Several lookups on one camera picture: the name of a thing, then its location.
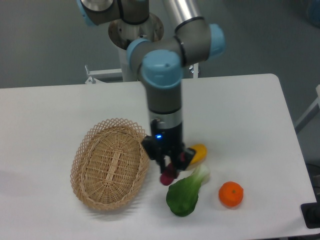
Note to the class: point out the purple sweet potato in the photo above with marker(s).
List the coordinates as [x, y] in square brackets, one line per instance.
[165, 178]

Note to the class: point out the green bok choy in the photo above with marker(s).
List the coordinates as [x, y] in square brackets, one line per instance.
[182, 196]

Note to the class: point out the orange tangerine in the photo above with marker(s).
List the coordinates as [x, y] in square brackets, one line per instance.
[231, 194]

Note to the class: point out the woven wicker basket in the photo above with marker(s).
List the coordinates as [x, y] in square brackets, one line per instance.
[110, 165]

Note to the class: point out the yellow mango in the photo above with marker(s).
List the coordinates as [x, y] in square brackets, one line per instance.
[200, 154]

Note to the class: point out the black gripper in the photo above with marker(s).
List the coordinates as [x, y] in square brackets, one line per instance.
[169, 142]

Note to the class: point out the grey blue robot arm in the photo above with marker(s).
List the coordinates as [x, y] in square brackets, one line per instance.
[158, 65]

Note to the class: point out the white frame at right edge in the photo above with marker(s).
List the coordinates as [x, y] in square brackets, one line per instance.
[309, 113]

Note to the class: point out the black device at table edge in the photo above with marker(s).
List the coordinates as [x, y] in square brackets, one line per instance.
[311, 215]

